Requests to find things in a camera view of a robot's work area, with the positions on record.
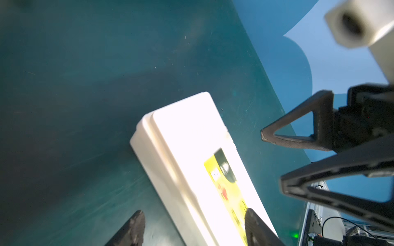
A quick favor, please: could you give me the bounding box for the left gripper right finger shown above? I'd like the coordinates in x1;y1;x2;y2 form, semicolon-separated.
245;208;285;246

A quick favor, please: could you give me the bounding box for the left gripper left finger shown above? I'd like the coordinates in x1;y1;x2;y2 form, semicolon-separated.
105;210;146;246

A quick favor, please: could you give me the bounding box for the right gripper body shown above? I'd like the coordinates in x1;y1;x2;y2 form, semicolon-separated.
332;83;394;177

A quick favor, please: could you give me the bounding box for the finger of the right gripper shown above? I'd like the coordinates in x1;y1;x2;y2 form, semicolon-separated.
261;90;334;151
279;135;394;231

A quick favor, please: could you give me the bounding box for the dispenser lid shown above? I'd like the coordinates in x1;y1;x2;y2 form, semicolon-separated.
130;92;275;246

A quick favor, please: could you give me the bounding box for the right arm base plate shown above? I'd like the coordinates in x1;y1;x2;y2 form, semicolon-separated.
299;209;322;246

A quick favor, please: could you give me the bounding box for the aluminium rail base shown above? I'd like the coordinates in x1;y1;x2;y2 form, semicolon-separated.
302;176;394;245

